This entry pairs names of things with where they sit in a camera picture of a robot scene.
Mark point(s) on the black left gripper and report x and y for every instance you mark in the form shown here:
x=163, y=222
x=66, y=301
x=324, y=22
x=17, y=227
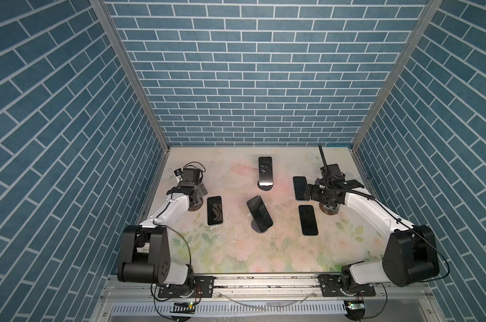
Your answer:
x=195, y=188

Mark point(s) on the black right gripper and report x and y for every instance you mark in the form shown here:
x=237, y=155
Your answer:
x=313, y=194

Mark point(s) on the wooden base phone stand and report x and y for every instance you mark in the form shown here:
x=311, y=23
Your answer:
x=329, y=209

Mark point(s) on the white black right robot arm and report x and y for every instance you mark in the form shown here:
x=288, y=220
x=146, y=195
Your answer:
x=410, y=256

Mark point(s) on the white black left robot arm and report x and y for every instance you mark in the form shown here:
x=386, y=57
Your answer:
x=145, y=254

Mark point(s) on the black back phone stand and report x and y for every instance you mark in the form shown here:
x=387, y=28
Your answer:
x=265, y=186

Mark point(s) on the right controller board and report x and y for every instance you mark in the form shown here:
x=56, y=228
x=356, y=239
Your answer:
x=355, y=306

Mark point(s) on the controller board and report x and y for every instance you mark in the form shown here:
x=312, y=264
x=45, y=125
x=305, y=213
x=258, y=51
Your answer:
x=183, y=308
x=355, y=306

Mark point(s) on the left controller board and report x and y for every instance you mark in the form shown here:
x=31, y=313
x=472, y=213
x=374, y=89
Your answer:
x=183, y=308

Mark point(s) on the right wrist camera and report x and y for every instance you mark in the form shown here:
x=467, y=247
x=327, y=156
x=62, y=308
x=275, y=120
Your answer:
x=352, y=184

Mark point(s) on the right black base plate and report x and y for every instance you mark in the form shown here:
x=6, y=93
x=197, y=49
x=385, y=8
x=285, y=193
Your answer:
x=331, y=285

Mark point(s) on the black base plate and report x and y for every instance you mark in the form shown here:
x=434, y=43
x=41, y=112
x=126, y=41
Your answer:
x=194, y=287
x=331, y=285

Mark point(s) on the aluminium mounting rail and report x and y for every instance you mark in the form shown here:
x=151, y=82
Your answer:
x=286, y=286

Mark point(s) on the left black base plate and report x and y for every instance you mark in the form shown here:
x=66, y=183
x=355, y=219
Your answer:
x=194, y=287

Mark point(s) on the white slotted cable duct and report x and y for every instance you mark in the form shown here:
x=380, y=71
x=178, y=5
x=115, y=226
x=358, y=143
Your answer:
x=232, y=309

